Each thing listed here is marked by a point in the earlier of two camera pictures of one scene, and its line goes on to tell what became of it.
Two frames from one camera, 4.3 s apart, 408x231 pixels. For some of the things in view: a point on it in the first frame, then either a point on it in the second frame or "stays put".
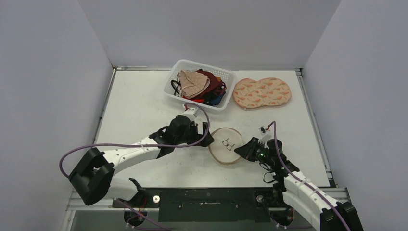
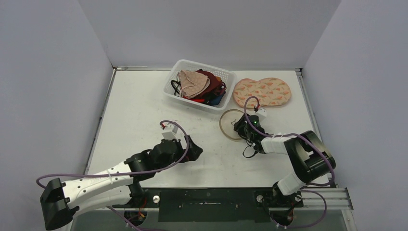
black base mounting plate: [210, 204] stays put
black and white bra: [176, 85] stays put
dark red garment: [216, 87] stays put
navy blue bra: [216, 100] stays put
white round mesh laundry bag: [226, 140] to [227, 120]
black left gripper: [197, 137] to [194, 151]
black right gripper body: [251, 147] to [241, 128]
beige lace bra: [191, 85] stays put
